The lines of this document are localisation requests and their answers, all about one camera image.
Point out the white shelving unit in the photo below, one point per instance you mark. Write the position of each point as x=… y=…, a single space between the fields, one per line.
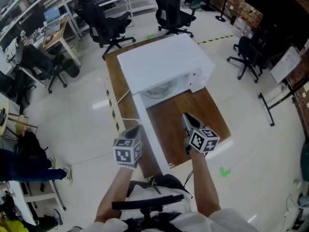
x=66 y=8

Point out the clear water jug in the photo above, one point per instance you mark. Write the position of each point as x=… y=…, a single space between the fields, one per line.
x=248 y=33
x=238 y=26

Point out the black floor stand with sign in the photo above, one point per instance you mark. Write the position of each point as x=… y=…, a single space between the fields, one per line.
x=286 y=64

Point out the white side desk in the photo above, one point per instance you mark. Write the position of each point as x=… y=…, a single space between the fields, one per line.
x=21 y=202

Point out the person's right forearm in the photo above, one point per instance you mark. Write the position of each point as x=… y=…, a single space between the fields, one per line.
x=205 y=182

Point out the black waist bag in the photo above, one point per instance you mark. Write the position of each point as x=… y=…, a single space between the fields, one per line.
x=166 y=181

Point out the black chest mount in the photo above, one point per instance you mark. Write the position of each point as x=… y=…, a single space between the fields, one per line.
x=144 y=203

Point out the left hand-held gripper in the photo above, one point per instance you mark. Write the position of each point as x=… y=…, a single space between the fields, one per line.
x=125 y=153

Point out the wooden desk with white legs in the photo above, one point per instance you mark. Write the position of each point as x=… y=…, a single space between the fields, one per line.
x=56 y=33

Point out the laptop with blue screen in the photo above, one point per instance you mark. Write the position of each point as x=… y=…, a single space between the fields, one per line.
x=51 y=14

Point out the person's left forearm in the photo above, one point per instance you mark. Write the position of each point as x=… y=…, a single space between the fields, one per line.
x=113 y=192

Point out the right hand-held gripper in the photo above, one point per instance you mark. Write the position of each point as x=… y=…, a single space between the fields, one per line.
x=204 y=140

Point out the black backpack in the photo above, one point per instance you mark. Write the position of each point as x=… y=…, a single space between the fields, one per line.
x=31 y=145

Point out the wooden stool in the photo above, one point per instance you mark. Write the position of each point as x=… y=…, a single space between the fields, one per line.
x=20 y=120

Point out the black waste bin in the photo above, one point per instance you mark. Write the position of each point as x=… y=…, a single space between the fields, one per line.
x=71 y=68

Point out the person's white shirt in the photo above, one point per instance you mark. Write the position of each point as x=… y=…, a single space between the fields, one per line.
x=229 y=221

